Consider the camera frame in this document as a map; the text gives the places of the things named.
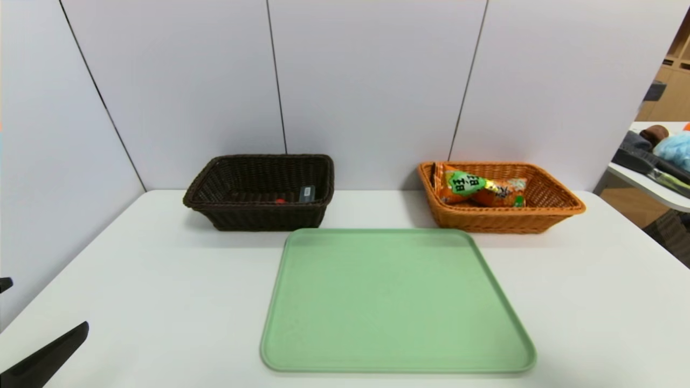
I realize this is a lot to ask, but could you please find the orange snack bag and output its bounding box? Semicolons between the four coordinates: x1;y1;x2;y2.
434;163;528;208

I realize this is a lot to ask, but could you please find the dark brown wicker basket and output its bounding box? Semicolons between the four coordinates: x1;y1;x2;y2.
183;154;335;232

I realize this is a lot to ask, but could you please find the orange wicker basket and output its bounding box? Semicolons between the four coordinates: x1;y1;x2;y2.
418;161;586;234

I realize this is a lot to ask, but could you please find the light green plastic tray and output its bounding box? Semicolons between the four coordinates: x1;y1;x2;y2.
260;228;536;373

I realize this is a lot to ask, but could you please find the white side table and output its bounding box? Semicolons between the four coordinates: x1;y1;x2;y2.
608;121;690;213

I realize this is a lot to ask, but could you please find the black flat tray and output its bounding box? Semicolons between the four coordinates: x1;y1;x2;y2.
612;147;690;186

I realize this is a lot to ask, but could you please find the brown round item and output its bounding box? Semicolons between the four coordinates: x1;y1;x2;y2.
639;124;670;147

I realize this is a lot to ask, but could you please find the light blue fluffy item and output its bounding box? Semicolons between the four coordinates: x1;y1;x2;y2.
653;131;690;172

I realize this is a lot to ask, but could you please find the wooden cabinet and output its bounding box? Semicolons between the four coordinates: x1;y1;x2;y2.
636;11;690;122

